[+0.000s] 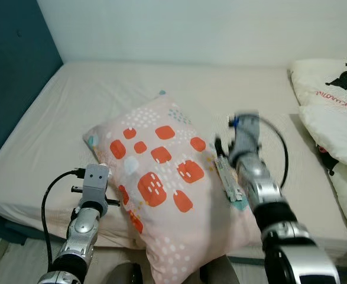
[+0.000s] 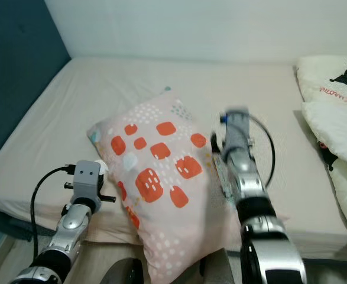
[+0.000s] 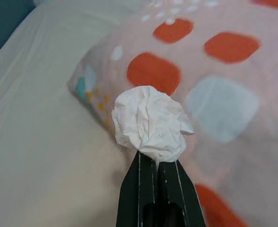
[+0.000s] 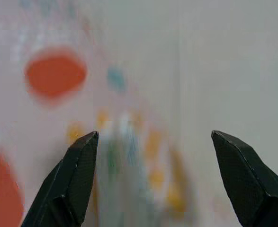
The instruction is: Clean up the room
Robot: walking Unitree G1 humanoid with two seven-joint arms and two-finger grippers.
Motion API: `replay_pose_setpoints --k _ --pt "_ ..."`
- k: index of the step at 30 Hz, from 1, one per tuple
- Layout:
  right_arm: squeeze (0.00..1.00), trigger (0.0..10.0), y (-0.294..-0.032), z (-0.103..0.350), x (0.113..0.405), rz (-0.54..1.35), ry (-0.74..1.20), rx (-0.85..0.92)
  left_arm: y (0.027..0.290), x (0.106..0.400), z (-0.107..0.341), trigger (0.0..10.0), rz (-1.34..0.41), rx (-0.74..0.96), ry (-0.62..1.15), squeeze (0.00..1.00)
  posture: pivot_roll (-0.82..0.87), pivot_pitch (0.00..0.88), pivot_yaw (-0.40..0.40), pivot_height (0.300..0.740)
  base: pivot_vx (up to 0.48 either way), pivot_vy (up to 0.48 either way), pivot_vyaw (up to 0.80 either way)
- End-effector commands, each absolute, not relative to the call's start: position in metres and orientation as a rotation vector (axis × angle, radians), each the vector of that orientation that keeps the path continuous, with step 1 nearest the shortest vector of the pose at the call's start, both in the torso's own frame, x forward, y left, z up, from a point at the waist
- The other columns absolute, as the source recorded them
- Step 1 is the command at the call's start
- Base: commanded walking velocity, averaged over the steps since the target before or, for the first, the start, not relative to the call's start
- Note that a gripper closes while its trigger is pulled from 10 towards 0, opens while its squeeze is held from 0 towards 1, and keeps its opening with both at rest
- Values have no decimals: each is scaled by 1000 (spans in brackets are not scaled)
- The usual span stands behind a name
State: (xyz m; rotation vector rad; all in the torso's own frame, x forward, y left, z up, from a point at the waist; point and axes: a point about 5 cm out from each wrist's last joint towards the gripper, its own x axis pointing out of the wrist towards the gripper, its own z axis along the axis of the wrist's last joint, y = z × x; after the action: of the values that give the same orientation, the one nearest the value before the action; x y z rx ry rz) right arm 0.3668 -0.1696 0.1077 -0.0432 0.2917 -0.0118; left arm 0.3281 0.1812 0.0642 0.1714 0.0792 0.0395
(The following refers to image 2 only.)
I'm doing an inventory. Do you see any pink pillow with orange patches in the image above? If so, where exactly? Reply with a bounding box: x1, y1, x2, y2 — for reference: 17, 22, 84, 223
87, 88, 257, 284

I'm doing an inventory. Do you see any white quilt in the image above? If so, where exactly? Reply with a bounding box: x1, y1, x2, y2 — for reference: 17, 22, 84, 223
302, 101, 347, 240

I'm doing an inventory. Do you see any robot left leg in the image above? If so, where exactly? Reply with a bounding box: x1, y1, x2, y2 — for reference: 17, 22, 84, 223
99, 257, 145, 284

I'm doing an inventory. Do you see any robot leg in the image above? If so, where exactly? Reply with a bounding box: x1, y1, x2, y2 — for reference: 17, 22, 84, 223
99, 257, 145, 284
200, 248, 244, 284

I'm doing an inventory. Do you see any cream sheeted bed mattress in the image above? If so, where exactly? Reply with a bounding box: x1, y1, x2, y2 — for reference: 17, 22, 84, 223
0, 56, 347, 261

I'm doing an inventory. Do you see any robot right leg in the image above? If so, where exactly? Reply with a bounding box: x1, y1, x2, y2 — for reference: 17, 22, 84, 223
200, 248, 244, 284

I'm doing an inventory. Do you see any teal upholstered headboard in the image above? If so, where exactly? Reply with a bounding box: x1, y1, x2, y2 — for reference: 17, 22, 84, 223
0, 0, 73, 172

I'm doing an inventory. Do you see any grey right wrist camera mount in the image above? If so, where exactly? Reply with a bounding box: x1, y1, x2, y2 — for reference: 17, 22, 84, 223
223, 108, 254, 163

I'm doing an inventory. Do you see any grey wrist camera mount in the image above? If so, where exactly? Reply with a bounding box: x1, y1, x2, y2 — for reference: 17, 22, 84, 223
223, 108, 254, 163
73, 160, 102, 202

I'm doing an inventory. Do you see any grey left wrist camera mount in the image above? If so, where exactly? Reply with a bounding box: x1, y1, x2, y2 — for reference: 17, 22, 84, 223
73, 160, 102, 202

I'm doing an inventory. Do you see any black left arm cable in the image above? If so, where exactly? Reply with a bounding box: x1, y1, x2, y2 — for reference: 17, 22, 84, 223
31, 166, 76, 261

